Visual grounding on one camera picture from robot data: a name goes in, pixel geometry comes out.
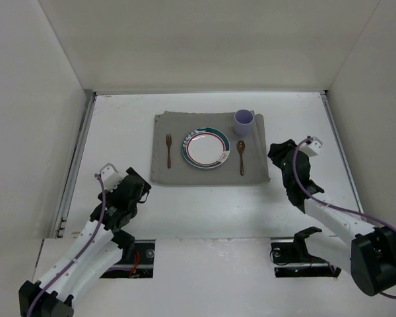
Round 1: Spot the grey cloth placemat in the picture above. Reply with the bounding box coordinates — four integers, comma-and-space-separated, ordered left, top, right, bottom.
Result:
149, 110, 272, 186

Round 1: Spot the brown wooden spoon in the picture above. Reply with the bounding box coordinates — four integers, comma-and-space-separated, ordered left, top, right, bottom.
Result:
237, 140, 246, 176

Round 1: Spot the lilac plastic cup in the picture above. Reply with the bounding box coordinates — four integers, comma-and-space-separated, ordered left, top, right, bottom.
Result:
234, 110, 254, 137

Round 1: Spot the white plate green red rim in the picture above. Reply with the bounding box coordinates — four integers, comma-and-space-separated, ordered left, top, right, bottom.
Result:
181, 127, 231, 169

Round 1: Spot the brown wooden fork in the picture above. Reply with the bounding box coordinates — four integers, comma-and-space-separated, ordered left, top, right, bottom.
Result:
166, 133, 172, 169

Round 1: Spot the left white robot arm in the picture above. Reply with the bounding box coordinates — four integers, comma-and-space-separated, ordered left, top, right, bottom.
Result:
18, 163, 151, 316

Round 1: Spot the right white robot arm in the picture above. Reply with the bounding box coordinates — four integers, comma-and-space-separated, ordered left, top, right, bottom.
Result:
267, 137, 396, 297

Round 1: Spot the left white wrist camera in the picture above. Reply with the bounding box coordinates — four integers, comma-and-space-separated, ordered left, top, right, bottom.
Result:
95, 162, 125, 192

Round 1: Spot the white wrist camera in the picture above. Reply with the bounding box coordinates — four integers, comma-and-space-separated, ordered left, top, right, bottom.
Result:
300, 136, 323, 157
95, 162, 125, 192

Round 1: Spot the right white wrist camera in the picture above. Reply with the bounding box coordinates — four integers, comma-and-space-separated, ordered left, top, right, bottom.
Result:
300, 136, 323, 157

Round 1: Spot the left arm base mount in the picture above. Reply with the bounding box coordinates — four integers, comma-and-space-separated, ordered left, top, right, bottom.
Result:
100, 230, 156, 279

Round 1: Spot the left aluminium rail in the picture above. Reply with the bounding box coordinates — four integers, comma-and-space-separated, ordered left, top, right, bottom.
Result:
49, 89, 96, 238

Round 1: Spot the aluminium rail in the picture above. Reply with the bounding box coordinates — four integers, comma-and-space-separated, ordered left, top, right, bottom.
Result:
49, 89, 96, 238
320, 90, 363, 212

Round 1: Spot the right aluminium rail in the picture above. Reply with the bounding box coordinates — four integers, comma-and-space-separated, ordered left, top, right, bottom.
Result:
320, 90, 363, 212

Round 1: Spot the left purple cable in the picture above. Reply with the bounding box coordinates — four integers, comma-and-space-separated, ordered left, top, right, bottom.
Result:
26, 172, 106, 317

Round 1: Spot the purple cable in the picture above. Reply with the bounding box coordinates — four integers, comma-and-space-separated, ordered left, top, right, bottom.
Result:
26, 172, 106, 317
292, 138, 396, 300

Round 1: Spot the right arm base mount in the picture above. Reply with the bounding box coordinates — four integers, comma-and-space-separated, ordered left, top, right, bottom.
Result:
269, 227, 342, 278

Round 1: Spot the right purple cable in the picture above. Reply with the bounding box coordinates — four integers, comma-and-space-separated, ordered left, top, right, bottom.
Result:
292, 138, 396, 300

